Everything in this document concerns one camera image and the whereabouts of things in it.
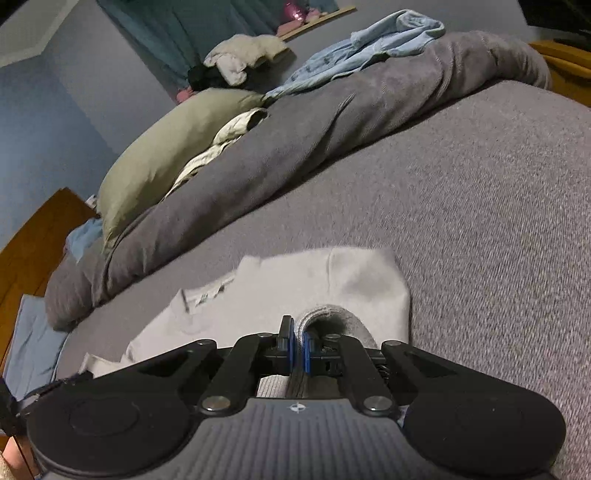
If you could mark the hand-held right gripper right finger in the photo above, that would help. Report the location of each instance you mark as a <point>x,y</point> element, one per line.
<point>308,355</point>

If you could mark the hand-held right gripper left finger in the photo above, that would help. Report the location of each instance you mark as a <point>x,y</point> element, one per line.
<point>288,353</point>

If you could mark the light grey sweater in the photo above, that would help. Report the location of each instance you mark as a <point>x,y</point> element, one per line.
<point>351,281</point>

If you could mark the pile of white clothes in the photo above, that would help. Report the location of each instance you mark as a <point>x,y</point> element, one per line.
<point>244,53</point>

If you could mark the grey bed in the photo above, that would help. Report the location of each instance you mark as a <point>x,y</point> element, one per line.
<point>485,230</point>

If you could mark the cream crumpled cloth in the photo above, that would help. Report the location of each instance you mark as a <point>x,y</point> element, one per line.
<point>231,129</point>

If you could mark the blue cloth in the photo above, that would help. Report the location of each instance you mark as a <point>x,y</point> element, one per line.
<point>85,237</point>

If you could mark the dark grey duvet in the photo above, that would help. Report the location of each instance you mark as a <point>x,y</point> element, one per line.
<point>323,120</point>

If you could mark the olive green pillow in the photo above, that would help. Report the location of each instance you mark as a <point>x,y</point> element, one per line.
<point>157,157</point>

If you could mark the light blue quilted blanket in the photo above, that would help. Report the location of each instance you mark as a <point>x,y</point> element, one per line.
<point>32,341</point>

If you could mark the wooden headboard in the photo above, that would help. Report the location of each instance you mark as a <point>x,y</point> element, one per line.
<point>32,249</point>

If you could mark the pink cloth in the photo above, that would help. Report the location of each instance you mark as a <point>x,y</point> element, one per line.
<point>186,94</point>

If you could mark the dark cloth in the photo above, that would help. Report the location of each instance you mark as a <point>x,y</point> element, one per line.
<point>203,77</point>

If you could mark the light blue denim shirt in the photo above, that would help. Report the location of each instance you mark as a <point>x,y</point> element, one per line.
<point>369,41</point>

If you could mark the wooden shelf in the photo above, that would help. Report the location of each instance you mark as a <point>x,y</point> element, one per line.
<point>318,21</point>

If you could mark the pink ornament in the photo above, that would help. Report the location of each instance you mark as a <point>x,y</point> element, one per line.
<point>295,11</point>

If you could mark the wooden side furniture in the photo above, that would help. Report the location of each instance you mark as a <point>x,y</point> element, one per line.
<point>568,69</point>

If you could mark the black flat screen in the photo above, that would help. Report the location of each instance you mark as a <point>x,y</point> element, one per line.
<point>554,16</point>

